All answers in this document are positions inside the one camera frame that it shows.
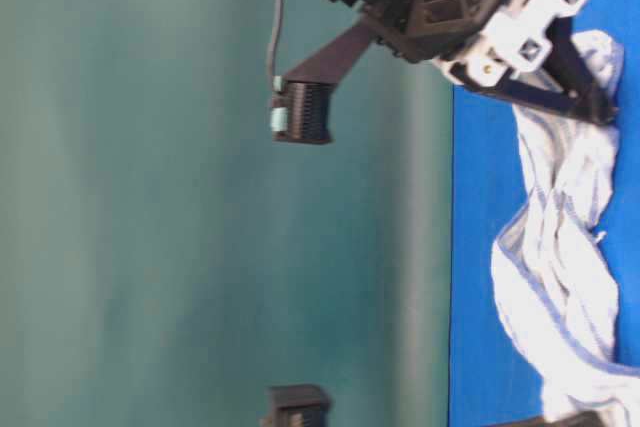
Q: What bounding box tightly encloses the black camera cable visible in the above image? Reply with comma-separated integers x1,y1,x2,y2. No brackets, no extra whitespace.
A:
267,0,285,79

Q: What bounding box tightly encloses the white blue-striped towel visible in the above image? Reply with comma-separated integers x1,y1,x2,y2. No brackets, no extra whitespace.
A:
489,29,640,427

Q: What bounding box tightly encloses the blue table mat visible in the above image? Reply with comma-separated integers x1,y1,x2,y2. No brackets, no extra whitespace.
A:
449,0,639,426

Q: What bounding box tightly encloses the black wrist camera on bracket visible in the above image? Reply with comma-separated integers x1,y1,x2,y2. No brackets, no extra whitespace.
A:
271,22,375,145

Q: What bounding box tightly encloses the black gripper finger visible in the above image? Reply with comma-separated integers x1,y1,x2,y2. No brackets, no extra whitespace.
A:
504,411,605,427

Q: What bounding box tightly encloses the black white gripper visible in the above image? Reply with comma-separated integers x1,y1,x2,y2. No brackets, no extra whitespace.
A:
369,0,614,125

